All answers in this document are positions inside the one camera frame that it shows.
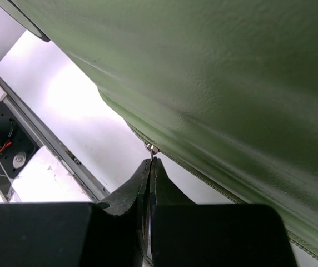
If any metal base rail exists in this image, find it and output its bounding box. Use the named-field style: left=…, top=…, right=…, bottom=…
left=0, top=77, right=110, bottom=202

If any green suitcase blue lining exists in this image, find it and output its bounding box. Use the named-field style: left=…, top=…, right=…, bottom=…
left=0, top=1, right=318, bottom=260

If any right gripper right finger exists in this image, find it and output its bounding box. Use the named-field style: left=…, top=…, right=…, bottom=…
left=150, top=158, right=297, bottom=266

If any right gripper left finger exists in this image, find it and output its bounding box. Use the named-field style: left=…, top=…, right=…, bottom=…
left=0, top=159, right=151, bottom=266

